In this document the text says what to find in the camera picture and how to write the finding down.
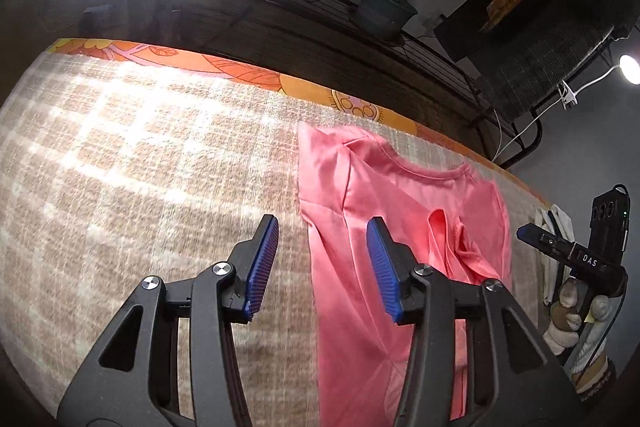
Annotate white cable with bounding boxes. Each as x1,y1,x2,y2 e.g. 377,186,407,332
491,66,624,164

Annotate right gloved hand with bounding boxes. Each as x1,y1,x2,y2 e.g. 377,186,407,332
542,279,612,384

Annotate orange floral bedsheet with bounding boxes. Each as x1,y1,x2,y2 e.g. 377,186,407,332
48,37,542,199

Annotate white clip lamp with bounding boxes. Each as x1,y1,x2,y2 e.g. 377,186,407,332
559,54,640,109

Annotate beige plaid blanket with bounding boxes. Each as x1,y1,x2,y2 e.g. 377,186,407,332
0,51,557,427

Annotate pink t-shirt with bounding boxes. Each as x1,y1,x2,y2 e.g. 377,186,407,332
297,124,511,426

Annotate white folded garment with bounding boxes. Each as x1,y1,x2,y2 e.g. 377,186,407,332
531,204,576,308

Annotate grey plaid hanging garment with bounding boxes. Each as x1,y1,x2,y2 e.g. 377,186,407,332
472,17,613,120

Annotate potted plant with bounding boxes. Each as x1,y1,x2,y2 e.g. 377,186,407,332
354,0,418,41

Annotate black camera box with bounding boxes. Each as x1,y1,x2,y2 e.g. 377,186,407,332
588,183,631,265

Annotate black metal clothes rack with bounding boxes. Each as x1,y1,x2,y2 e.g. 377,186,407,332
180,0,627,155

